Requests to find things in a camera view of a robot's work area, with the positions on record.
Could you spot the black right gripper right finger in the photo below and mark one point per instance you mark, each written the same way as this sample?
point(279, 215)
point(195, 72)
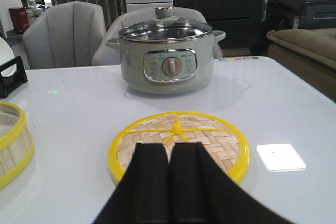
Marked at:
point(202, 193)

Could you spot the dark counter cabinet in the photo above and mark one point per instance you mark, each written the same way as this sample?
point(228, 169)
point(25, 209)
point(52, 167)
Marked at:
point(237, 18)

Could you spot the bamboo steamer basket yellow rims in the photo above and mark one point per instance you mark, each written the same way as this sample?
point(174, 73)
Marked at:
point(17, 146)

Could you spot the right grey upholstered chair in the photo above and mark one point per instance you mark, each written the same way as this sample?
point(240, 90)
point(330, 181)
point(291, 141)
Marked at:
point(108, 56)

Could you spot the grey printer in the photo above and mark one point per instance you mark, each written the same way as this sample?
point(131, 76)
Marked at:
point(308, 14)

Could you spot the left grey upholstered chair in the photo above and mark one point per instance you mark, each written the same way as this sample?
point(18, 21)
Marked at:
point(65, 35)

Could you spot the yellow woven bamboo steamer lid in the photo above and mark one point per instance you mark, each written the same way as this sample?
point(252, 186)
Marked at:
point(223, 141)

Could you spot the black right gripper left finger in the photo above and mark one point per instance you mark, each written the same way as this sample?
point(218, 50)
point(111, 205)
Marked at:
point(142, 195)

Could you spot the red box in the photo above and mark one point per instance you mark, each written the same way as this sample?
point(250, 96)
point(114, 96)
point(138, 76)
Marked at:
point(19, 19)

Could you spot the coloured sticker strip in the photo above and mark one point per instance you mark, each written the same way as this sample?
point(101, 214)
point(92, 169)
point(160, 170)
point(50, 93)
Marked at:
point(239, 58)

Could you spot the black dish rack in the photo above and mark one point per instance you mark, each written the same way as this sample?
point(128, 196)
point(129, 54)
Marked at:
point(13, 81)

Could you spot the green electric cooking pot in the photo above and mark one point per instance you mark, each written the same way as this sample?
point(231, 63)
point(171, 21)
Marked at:
point(167, 68)

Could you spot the grey upholstered chair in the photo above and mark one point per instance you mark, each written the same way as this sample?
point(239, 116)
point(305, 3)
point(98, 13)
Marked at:
point(108, 56)
point(65, 35)

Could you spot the brown sofa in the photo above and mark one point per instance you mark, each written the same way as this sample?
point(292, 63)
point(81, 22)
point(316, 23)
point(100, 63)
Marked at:
point(309, 54)

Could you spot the glass pot lid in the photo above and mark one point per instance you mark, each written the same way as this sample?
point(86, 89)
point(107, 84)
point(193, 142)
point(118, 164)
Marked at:
point(168, 24)

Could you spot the white bowl far right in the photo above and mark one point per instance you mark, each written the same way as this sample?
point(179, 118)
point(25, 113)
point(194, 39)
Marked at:
point(6, 54)

